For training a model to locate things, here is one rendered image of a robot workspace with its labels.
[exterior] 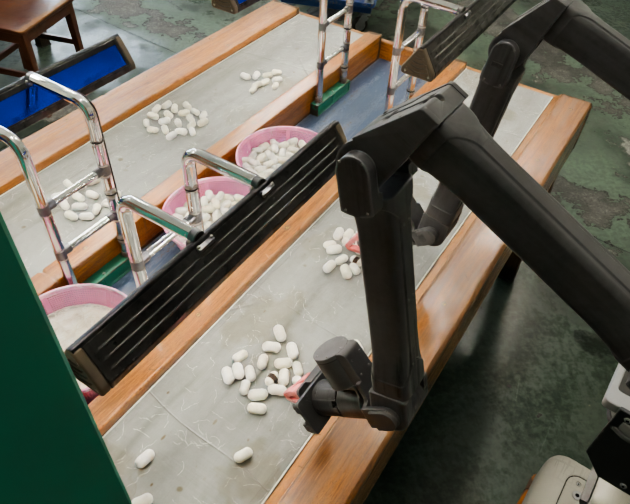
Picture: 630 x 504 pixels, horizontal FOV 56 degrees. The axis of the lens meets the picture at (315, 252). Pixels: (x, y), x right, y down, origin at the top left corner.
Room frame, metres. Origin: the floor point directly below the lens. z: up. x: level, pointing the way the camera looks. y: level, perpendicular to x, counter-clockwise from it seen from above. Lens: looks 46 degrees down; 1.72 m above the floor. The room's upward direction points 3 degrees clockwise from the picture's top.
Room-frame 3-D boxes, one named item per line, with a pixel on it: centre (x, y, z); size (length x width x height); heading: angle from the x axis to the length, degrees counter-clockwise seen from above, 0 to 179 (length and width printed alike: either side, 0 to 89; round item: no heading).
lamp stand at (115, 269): (0.91, 0.54, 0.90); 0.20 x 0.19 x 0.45; 149
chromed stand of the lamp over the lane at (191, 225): (0.71, 0.20, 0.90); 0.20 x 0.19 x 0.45; 149
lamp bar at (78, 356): (0.67, 0.13, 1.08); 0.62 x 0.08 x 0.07; 149
